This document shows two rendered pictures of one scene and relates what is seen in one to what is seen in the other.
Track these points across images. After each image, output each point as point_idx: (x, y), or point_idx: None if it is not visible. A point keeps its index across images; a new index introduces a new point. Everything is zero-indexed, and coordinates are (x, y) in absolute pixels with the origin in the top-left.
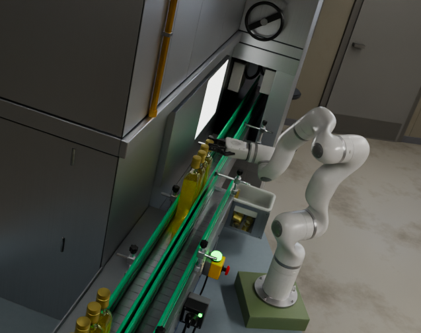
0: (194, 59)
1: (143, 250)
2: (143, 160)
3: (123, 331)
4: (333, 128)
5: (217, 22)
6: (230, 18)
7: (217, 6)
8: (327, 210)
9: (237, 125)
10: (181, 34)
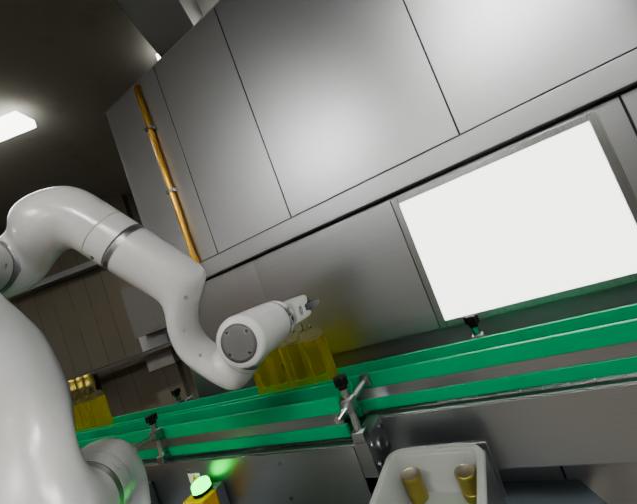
0: (303, 188)
1: (184, 402)
2: (226, 314)
3: None
4: (8, 226)
5: (382, 105)
6: (515, 46)
7: (340, 94)
8: None
9: None
10: (218, 178)
